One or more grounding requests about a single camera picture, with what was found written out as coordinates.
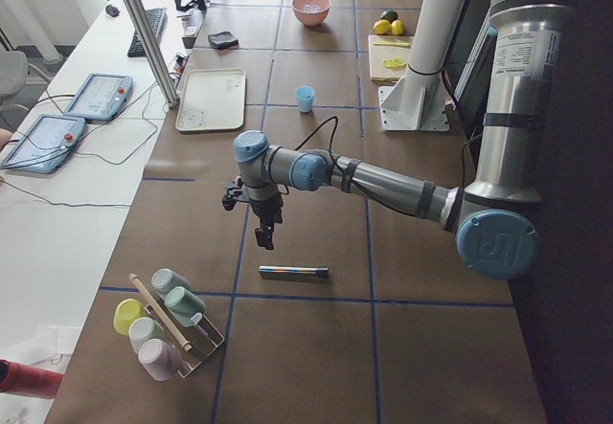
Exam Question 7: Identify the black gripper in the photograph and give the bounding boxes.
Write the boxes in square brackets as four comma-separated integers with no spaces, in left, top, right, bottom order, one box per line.
[248,187,284,250]

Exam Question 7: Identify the steel muddler black tip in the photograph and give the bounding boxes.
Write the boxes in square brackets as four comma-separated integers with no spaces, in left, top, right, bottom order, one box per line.
[259,265,329,281]

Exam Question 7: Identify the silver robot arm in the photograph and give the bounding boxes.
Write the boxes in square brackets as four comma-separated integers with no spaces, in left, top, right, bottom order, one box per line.
[222,0,580,279]

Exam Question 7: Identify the mint green cup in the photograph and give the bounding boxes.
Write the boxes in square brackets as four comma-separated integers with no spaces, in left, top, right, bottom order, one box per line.
[164,286,206,327]

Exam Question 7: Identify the grey green cup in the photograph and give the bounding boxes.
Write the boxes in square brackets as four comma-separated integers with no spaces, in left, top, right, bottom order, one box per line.
[150,268,191,297]

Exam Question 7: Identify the pale grey cup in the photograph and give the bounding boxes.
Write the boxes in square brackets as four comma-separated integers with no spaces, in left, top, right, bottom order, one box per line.
[128,317,169,354]

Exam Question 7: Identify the light blue plastic cup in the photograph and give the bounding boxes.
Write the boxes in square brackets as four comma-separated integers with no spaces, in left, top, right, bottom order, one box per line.
[295,85,315,113]

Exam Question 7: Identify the yellow cup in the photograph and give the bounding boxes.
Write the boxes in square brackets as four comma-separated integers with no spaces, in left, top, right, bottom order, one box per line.
[113,299,146,336]

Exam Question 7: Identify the lilac cup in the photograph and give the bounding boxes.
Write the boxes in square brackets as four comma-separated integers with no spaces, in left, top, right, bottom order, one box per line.
[138,339,182,381]

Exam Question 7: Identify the cream bear tray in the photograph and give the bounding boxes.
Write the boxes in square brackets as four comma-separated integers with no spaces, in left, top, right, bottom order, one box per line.
[175,68,246,133]

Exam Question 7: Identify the grey folded cloth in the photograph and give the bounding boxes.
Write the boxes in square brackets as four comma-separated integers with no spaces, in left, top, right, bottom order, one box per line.
[207,31,239,50]

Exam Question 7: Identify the far blue teach pendant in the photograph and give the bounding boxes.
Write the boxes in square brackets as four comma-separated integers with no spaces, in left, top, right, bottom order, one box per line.
[63,73,133,122]

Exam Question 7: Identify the blue teach pendant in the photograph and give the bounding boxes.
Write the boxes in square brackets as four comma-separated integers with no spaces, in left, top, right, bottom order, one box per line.
[63,73,133,122]
[1,114,87,174]

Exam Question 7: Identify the lemon slices stack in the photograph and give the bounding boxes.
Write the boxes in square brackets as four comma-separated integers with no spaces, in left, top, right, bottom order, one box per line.
[381,57,407,71]

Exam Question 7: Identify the wooden cutting board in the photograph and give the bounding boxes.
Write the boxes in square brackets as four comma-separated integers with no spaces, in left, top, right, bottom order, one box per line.
[368,34,414,81]

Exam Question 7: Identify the pink bowl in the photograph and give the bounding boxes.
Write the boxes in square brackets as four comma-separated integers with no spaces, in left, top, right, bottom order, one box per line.
[291,0,330,27]

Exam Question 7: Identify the yellow knife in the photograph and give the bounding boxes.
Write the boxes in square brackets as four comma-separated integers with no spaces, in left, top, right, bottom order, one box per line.
[373,41,412,48]

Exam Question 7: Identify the near blue teach pendant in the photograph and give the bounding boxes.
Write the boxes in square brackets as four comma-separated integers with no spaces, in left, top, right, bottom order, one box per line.
[1,114,87,174]

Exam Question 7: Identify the yellow lemon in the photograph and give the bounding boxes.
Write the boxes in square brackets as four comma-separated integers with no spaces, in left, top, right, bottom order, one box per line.
[373,19,392,35]
[390,19,405,36]

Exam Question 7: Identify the black keyboard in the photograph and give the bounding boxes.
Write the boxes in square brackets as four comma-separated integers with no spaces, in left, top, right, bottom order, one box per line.
[126,8,167,57]

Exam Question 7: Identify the green lime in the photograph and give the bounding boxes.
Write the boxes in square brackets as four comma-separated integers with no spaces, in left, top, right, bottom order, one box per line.
[380,10,398,23]

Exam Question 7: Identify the black computer mouse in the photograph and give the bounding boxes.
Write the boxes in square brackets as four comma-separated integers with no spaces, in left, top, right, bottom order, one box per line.
[105,5,120,17]

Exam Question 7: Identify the red bottle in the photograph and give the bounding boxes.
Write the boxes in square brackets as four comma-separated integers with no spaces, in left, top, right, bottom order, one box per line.
[1,359,64,399]

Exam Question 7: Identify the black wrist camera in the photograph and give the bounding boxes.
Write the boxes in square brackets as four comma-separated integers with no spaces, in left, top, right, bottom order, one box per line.
[221,175,250,212]

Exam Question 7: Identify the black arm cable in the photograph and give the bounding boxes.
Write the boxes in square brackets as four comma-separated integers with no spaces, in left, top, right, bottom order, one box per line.
[277,116,422,214]

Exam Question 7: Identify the white wire rack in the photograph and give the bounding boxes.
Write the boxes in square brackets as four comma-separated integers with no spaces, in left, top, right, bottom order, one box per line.
[145,304,225,378]

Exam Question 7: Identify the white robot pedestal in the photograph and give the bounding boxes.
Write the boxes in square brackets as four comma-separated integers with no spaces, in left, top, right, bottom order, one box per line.
[378,0,465,132]

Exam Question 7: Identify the aluminium frame post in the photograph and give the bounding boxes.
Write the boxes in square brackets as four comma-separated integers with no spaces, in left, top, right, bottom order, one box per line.
[123,0,179,108]

